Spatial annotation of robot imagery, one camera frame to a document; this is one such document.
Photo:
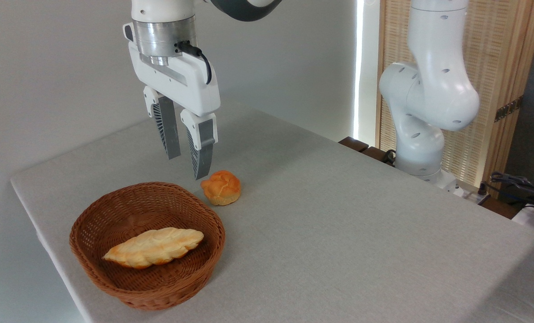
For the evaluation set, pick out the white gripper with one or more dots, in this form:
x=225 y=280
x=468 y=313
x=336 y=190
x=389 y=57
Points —
x=190 y=85

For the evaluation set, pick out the long braided bread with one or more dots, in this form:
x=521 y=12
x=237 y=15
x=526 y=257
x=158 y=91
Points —
x=152 y=247

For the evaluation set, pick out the round orange bread bun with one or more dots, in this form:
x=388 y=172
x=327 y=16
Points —
x=222 y=188

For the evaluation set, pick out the brown wicker basket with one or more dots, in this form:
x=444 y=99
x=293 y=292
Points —
x=145 y=287

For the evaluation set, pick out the dark brown wooden block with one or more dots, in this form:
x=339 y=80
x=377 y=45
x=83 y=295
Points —
x=361 y=147

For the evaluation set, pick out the grey tablecloth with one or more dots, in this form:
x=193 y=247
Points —
x=338 y=233

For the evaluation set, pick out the dark metal screen hinge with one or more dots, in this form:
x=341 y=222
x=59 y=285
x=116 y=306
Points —
x=509 y=108

